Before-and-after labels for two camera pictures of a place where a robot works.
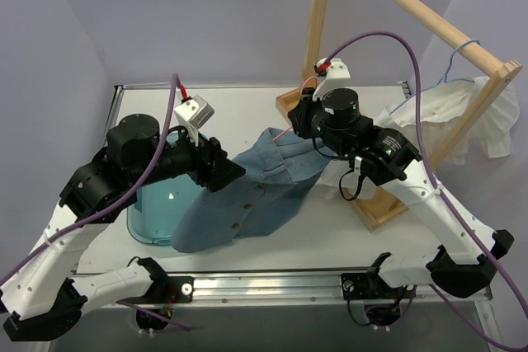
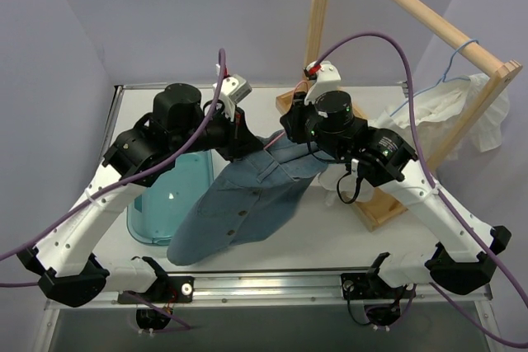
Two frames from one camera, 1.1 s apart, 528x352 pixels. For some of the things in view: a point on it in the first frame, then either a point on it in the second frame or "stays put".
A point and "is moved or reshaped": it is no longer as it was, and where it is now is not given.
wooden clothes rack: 382,207 stays put
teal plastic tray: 158,204 stays put
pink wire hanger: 299,97 is moved or reshaped
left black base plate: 168,289 stays put
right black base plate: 366,286 stays put
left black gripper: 210,161 -> 238,143
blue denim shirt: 280,173 is moved or reshaped
